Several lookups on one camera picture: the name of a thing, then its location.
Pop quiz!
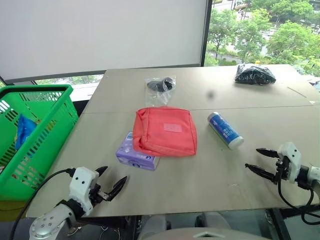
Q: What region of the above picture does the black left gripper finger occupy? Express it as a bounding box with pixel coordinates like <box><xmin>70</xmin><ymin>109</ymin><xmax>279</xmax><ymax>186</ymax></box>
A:
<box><xmin>95</xmin><ymin>165</ymin><xmax>109</xmax><ymax>179</ymax></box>
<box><xmin>109</xmin><ymin>175</ymin><xmax>128</xmax><ymax>201</ymax></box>

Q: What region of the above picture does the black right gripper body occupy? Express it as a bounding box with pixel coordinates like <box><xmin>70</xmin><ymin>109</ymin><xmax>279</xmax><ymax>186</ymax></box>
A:
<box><xmin>270</xmin><ymin>155</ymin><xmax>291</xmax><ymax>186</ymax></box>

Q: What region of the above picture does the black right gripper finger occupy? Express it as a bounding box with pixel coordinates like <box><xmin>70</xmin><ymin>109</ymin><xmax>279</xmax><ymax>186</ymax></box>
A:
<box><xmin>244</xmin><ymin>163</ymin><xmax>276</xmax><ymax>183</ymax></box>
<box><xmin>255</xmin><ymin>147</ymin><xmax>279</xmax><ymax>158</ymax></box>

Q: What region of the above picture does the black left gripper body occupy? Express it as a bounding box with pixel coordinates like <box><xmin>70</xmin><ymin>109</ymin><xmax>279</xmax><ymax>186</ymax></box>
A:
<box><xmin>88</xmin><ymin>183</ymin><xmax>113</xmax><ymax>208</ymax></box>

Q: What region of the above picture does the green plastic shopping basket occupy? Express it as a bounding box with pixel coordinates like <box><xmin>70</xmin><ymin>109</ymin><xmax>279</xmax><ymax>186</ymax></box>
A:
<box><xmin>0</xmin><ymin>84</ymin><xmax>80</xmax><ymax>202</ymax></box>

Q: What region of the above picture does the purple tissue pack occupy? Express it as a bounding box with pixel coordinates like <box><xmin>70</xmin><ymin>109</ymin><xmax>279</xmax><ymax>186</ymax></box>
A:
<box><xmin>115</xmin><ymin>131</ymin><xmax>161</xmax><ymax>171</ymax></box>

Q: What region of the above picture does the white blue cylindrical canister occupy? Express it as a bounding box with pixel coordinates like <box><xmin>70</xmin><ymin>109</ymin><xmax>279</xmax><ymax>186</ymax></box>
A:
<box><xmin>207</xmin><ymin>111</ymin><xmax>245</xmax><ymax>151</ymax></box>

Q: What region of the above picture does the coral red fabric pouch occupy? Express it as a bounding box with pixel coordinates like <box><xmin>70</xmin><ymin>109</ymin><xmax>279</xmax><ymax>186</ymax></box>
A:
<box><xmin>131</xmin><ymin>105</ymin><xmax>198</xmax><ymax>158</ymax></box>

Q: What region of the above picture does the black crumpled bag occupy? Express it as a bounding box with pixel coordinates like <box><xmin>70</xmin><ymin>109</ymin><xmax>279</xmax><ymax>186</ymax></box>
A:
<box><xmin>234</xmin><ymin>63</ymin><xmax>277</xmax><ymax>86</ymax></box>

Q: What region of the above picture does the grey robot torso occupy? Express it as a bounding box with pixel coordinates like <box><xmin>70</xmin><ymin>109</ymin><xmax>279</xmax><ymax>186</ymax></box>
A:
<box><xmin>136</xmin><ymin>211</ymin><xmax>275</xmax><ymax>240</ymax></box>

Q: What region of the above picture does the yellow flat board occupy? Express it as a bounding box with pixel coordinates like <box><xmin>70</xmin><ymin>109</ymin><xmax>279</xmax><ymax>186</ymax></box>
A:
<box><xmin>0</xmin><ymin>199</ymin><xmax>29</xmax><ymax>219</ymax></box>

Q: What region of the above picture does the blue plastic bag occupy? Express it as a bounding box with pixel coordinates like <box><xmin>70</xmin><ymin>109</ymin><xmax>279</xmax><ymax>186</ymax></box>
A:
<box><xmin>14</xmin><ymin>113</ymin><xmax>39</xmax><ymax>151</ymax></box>

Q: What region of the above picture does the clear bag with black item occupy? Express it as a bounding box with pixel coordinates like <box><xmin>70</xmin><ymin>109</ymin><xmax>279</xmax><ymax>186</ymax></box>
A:
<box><xmin>144</xmin><ymin>76</ymin><xmax>177</xmax><ymax>107</ymax></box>

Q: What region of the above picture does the white roller blind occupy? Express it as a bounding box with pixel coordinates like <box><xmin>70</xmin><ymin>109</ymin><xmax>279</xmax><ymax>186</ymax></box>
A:
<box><xmin>0</xmin><ymin>0</ymin><xmax>210</xmax><ymax>81</ymax></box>

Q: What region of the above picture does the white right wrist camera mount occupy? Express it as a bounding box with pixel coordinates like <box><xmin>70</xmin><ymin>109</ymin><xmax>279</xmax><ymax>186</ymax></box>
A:
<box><xmin>276</xmin><ymin>141</ymin><xmax>303</xmax><ymax>185</ymax></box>

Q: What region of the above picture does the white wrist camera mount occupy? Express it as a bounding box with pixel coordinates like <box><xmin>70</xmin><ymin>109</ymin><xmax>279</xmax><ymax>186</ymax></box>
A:
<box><xmin>68</xmin><ymin>166</ymin><xmax>100</xmax><ymax>216</ymax></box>
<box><xmin>276</xmin><ymin>141</ymin><xmax>303</xmax><ymax>185</ymax></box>

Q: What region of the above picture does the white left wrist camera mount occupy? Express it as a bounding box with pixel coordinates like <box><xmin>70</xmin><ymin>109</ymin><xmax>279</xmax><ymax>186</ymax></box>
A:
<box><xmin>68</xmin><ymin>166</ymin><xmax>100</xmax><ymax>216</ymax></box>

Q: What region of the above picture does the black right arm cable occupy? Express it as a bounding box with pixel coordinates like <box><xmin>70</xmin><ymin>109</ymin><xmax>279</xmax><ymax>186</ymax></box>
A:
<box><xmin>275</xmin><ymin>159</ymin><xmax>320</xmax><ymax>226</ymax></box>

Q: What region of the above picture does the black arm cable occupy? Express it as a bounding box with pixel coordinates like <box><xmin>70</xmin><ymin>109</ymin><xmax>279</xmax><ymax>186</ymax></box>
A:
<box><xmin>275</xmin><ymin>159</ymin><xmax>320</xmax><ymax>226</ymax></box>
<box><xmin>8</xmin><ymin>168</ymin><xmax>76</xmax><ymax>240</ymax></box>

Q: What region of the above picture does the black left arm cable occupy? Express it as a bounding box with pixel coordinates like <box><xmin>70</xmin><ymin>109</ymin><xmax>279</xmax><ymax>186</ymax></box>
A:
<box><xmin>8</xmin><ymin>168</ymin><xmax>76</xmax><ymax>240</ymax></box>

